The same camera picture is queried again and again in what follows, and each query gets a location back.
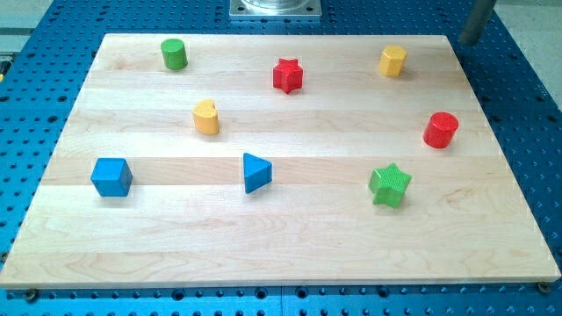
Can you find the wooden board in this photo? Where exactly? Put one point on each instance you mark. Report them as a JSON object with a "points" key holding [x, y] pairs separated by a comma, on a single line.
{"points": [[187, 221]]}

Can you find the yellow hexagon block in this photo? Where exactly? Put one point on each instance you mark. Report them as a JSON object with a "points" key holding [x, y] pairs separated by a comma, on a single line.
{"points": [[392, 60]]}

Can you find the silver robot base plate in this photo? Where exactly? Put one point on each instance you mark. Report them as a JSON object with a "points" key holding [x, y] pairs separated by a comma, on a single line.
{"points": [[275, 9]]}

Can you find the blue triangle block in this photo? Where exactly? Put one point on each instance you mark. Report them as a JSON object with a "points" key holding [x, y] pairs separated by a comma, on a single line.
{"points": [[257, 172]]}

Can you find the red cylinder block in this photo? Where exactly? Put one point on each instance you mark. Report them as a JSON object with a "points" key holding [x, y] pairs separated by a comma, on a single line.
{"points": [[440, 129]]}

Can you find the red star block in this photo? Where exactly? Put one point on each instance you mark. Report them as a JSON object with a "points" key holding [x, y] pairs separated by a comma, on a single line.
{"points": [[288, 75]]}

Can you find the green cylinder block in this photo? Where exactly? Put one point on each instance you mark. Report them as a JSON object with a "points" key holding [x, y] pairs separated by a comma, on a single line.
{"points": [[174, 54]]}

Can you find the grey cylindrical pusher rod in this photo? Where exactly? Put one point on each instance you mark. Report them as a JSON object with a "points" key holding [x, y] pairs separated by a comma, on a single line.
{"points": [[475, 24]]}

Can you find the blue cube block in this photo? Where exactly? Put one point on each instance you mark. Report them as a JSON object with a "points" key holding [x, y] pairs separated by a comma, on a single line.
{"points": [[112, 177]]}

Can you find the green star block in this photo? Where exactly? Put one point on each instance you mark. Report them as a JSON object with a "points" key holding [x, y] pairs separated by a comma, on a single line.
{"points": [[389, 185]]}

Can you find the yellow heart block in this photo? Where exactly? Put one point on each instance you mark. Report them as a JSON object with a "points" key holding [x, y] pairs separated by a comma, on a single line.
{"points": [[205, 117]]}

